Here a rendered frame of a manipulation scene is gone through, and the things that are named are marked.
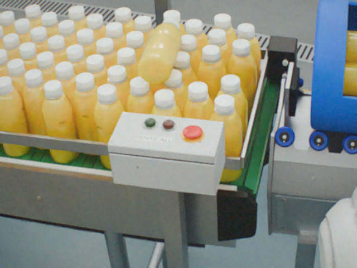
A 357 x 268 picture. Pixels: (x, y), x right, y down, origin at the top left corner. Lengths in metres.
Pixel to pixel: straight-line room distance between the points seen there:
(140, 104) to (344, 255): 0.72
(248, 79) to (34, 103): 0.47
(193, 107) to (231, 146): 0.11
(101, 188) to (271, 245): 1.14
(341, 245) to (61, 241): 1.89
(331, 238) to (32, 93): 0.86
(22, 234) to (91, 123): 1.25
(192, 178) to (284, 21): 2.55
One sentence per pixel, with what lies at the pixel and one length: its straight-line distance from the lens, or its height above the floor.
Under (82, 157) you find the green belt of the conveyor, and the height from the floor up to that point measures 0.90.
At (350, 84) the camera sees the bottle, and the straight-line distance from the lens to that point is 1.50.
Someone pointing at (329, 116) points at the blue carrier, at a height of 1.06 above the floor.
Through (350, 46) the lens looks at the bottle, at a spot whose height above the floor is 1.16.
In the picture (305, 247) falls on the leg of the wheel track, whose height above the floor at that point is 0.61.
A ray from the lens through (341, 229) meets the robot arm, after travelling 0.95.
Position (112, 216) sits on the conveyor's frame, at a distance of 1.67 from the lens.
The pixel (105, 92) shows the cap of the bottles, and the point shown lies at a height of 1.09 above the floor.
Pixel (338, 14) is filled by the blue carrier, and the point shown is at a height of 1.23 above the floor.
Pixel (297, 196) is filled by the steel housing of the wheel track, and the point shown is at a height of 0.83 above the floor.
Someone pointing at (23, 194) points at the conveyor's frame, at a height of 0.81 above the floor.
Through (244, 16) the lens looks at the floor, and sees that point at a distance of 3.90.
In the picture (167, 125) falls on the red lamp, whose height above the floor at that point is 1.11.
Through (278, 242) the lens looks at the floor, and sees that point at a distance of 2.66.
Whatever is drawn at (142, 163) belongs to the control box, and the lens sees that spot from 1.38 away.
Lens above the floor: 1.97
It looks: 39 degrees down
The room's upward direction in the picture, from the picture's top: 4 degrees counter-clockwise
